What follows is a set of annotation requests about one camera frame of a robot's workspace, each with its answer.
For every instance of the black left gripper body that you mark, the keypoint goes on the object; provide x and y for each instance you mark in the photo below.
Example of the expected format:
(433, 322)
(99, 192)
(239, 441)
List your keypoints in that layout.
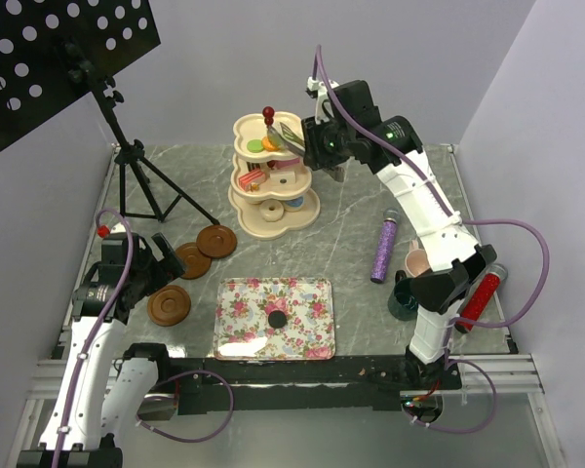
(151, 274)

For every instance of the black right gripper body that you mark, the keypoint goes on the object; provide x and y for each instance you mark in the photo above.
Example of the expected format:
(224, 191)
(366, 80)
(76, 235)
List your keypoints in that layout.
(329, 143)

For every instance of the brown wooden saucer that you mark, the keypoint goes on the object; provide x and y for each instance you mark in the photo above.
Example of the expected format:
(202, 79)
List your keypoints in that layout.
(196, 263)
(169, 306)
(216, 241)

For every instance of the metal serving tongs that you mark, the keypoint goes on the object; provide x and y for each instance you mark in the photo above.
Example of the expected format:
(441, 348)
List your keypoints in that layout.
(295, 145)

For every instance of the white cake slice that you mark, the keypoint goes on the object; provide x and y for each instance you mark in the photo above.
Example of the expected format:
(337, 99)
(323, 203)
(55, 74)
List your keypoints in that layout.
(282, 179)

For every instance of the pink cake slice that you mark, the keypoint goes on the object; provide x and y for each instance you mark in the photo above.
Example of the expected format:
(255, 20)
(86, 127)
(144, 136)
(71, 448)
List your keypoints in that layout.
(285, 164)

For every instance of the orange macaron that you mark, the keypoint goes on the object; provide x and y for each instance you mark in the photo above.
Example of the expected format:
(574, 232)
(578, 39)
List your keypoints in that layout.
(268, 145)

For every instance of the blue glazed donut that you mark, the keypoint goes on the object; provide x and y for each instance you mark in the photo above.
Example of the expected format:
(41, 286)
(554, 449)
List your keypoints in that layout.
(294, 205)

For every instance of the cream three-tier cake stand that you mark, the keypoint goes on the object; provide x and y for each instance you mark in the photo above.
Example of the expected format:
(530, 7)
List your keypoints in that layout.
(270, 187)

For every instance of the red striped cake slice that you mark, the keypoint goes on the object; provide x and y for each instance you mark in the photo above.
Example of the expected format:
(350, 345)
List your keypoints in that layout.
(247, 179)

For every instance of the cream glazed donut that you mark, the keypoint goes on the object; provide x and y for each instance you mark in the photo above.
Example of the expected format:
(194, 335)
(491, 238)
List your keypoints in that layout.
(271, 210)

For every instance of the colourful macarons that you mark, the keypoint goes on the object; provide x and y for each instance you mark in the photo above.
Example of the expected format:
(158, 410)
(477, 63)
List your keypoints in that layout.
(277, 319)

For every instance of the pink cup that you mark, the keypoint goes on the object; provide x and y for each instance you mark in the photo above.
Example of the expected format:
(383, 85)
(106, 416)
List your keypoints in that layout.
(416, 261)

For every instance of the dark green mug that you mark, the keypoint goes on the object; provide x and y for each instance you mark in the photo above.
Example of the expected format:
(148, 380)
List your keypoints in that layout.
(402, 305)

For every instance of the black perforated music stand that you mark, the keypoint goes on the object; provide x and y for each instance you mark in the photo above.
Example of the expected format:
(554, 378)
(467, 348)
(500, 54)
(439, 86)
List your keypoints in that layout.
(52, 53)

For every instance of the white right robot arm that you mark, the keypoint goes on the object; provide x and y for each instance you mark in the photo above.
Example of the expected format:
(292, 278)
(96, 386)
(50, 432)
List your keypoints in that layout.
(347, 124)

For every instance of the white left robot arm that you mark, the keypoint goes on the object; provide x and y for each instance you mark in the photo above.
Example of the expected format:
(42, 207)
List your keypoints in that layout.
(90, 416)

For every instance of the purple glitter microphone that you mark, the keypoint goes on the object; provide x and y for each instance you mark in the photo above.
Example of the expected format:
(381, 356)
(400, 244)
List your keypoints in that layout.
(385, 245)

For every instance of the floral serving tray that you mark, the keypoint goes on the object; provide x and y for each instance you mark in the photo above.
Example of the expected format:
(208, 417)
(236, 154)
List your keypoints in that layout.
(241, 330)

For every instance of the red glitter microphone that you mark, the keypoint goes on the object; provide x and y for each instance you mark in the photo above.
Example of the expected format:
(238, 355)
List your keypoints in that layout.
(479, 299)

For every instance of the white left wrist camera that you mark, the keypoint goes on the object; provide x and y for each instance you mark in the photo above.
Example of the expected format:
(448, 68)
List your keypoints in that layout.
(114, 229)

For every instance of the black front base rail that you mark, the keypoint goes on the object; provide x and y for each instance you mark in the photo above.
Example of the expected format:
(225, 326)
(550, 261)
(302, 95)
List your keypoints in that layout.
(342, 382)

